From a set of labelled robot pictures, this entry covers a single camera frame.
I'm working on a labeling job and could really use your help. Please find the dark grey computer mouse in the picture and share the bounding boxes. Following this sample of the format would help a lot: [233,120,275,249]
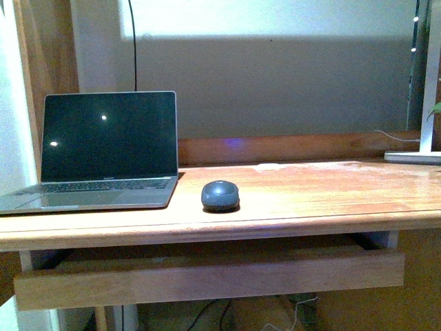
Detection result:
[201,180,240,213]

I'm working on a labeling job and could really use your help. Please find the wooden pull-out desk drawer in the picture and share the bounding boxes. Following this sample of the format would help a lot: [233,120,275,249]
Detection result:
[14,245,405,310]

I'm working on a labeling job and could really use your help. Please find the white round desk grommet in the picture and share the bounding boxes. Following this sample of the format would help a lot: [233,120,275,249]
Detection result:
[255,163,284,172]

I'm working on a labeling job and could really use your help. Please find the grey open laptop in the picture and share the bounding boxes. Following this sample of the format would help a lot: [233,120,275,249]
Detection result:
[1,91,178,214]

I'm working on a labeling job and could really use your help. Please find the white desk lamp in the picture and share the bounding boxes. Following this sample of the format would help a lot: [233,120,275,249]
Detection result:
[384,1,440,166]

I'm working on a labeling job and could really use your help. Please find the green plant leaves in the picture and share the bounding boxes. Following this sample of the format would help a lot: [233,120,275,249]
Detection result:
[427,102,441,120]

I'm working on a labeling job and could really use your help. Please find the wooden desk back rail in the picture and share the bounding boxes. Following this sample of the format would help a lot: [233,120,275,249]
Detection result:
[178,131,420,167]

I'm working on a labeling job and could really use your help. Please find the black cables under desk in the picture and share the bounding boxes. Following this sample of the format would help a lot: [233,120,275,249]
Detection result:
[192,298,235,331]

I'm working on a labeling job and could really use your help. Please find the white lamp power cable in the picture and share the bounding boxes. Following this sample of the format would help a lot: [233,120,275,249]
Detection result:
[374,129,421,143]

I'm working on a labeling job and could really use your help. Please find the black hanging cable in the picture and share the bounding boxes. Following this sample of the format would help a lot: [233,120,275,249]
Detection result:
[127,0,139,92]

